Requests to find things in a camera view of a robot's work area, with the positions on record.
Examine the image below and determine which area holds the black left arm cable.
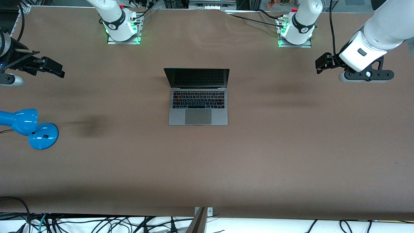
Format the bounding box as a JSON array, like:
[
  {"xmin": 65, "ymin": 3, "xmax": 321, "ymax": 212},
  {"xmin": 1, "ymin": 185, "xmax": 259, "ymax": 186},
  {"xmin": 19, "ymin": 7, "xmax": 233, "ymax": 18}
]
[{"xmin": 329, "ymin": 0, "xmax": 341, "ymax": 64}]

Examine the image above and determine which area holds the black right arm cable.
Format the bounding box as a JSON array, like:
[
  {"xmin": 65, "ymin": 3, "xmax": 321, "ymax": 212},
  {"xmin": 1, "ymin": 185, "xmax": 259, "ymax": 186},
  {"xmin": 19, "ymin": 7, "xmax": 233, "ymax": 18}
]
[{"xmin": 15, "ymin": 2, "xmax": 26, "ymax": 42}]

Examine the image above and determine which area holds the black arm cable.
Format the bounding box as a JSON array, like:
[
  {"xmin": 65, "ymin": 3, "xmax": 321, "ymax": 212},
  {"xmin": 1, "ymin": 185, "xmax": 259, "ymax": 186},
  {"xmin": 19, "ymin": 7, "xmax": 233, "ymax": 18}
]
[
  {"xmin": 329, "ymin": 0, "xmax": 341, "ymax": 64},
  {"xmin": 15, "ymin": 2, "xmax": 26, "ymax": 42}
]

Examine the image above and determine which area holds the teal floor cable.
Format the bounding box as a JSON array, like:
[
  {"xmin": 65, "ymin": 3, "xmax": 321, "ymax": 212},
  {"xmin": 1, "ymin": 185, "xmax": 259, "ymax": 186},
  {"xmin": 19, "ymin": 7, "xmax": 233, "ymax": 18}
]
[{"xmin": 37, "ymin": 213, "xmax": 49, "ymax": 233}]

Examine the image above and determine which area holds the black looped floor cable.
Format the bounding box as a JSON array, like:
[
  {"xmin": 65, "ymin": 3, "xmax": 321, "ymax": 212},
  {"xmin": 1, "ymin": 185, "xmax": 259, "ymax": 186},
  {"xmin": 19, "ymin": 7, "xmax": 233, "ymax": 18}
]
[{"xmin": 0, "ymin": 196, "xmax": 32, "ymax": 233}]

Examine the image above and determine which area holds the grey power strip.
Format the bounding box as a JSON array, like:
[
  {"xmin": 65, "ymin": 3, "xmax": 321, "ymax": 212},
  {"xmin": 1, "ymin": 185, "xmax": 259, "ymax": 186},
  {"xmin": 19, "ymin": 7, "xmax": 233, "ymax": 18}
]
[{"xmin": 189, "ymin": 0, "xmax": 237, "ymax": 11}]

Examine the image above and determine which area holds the grey open-lid laptop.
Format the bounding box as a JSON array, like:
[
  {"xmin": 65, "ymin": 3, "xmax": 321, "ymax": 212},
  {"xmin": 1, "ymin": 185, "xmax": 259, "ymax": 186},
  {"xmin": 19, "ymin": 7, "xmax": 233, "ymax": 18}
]
[{"xmin": 164, "ymin": 68, "xmax": 230, "ymax": 126}]

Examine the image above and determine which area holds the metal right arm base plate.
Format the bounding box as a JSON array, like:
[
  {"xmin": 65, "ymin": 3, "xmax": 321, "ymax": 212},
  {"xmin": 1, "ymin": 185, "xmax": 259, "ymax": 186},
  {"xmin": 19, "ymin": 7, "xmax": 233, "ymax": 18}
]
[{"xmin": 107, "ymin": 13, "xmax": 142, "ymax": 45}]

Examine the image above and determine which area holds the short black table cable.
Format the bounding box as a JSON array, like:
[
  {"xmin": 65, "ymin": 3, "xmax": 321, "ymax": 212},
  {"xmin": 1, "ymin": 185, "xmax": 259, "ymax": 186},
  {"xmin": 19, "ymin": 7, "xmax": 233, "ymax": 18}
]
[{"xmin": 256, "ymin": 9, "xmax": 286, "ymax": 20}]

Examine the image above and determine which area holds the long black table cable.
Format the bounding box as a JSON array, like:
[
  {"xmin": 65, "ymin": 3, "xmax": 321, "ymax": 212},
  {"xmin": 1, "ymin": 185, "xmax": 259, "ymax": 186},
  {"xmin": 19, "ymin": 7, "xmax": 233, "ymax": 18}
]
[{"xmin": 224, "ymin": 12, "xmax": 282, "ymax": 28}]

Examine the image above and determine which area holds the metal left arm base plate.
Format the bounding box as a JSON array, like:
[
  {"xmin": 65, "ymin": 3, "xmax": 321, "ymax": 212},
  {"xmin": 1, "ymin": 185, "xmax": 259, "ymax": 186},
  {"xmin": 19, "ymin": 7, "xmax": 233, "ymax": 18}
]
[{"xmin": 277, "ymin": 18, "xmax": 313, "ymax": 49}]

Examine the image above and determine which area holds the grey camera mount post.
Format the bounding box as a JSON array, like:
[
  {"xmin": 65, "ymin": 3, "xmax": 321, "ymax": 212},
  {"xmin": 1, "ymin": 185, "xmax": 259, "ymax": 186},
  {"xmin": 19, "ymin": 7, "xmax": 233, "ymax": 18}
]
[{"xmin": 186, "ymin": 207, "xmax": 208, "ymax": 233}]

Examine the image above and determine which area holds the aluminium frame profile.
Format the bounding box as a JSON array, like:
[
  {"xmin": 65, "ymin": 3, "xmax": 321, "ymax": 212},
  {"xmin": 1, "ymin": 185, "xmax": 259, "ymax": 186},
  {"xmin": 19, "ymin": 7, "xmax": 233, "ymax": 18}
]
[{"xmin": 9, "ymin": 3, "xmax": 31, "ymax": 37}]

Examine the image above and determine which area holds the blue desk lamp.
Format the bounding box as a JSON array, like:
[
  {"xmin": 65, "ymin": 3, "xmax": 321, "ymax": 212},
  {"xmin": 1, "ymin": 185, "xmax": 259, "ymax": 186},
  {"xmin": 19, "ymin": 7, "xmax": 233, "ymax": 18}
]
[{"xmin": 0, "ymin": 108, "xmax": 59, "ymax": 150}]

